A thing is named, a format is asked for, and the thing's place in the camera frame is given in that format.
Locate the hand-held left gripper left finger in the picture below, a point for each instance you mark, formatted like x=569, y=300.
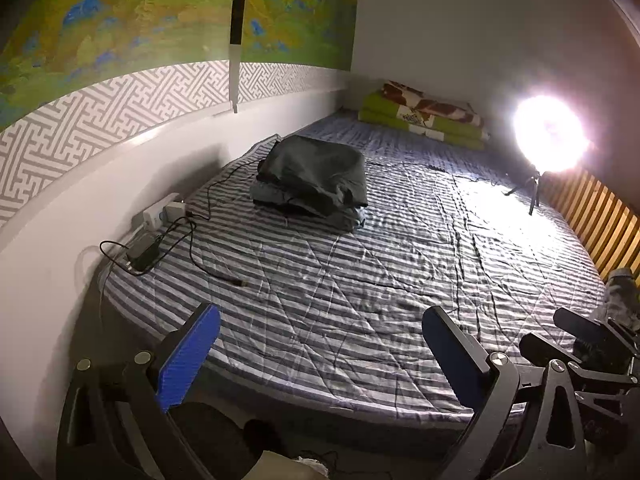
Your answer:
x=187, y=355

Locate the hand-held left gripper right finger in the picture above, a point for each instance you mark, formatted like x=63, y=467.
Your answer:
x=452, y=355

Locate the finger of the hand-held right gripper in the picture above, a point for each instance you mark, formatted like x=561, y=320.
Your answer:
x=542, y=346
x=580, y=324

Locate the dark green pants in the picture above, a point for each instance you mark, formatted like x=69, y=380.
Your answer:
x=315, y=165

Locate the grey mottled cloth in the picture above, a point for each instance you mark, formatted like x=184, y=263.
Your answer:
x=621, y=290

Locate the black power adapter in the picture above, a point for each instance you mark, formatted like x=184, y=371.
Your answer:
x=144, y=254

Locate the yellow slatted panel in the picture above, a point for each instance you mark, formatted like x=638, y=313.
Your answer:
x=595, y=215

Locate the blue white striped bedspread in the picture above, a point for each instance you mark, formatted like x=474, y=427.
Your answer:
x=350, y=310

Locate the black light tripod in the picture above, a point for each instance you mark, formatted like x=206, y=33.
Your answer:
x=534, y=187

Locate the white power strip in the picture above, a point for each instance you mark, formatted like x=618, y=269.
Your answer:
x=160, y=212

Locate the pale cloth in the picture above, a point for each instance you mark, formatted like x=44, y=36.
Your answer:
x=285, y=467

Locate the blue-grey folded cloth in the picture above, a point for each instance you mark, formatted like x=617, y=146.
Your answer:
x=345, y=217

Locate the green floral folded quilt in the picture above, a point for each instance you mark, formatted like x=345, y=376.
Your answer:
x=425, y=110

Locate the black white hanging strip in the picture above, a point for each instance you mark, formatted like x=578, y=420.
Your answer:
x=239, y=20

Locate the green landscape wall mural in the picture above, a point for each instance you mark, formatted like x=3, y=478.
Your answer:
x=125, y=20

